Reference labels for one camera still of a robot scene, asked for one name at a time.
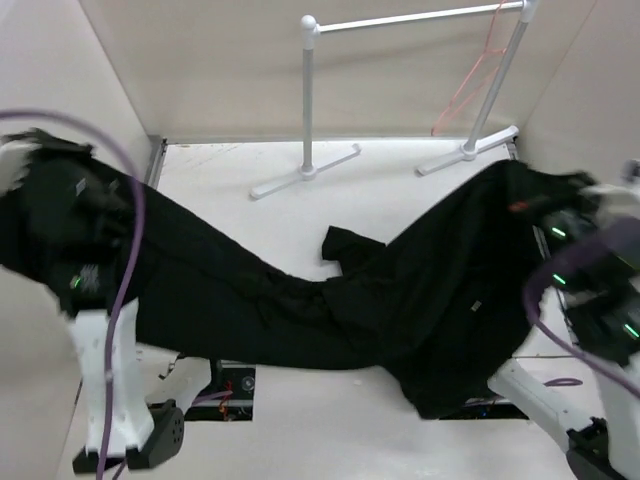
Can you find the black trousers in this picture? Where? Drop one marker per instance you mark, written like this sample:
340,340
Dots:
439,307

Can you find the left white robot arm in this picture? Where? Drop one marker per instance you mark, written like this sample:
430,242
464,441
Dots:
127,426

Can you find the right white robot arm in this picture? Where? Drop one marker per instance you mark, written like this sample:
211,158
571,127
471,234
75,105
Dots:
585,299

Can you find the white clothes rack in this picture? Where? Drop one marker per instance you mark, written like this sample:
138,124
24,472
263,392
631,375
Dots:
467,151

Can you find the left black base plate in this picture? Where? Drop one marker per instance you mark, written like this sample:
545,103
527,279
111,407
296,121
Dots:
228,397

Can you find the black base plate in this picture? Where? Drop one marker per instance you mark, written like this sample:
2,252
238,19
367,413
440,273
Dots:
228,397
488,409

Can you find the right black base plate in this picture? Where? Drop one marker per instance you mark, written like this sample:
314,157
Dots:
488,409

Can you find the pink wire hanger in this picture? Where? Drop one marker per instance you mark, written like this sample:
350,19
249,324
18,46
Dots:
482,71

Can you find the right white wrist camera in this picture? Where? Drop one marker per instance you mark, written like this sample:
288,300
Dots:
613,202

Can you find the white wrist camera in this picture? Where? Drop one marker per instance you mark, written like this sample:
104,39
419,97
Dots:
613,202
15,163

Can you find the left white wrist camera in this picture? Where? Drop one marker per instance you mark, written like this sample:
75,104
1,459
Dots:
15,163

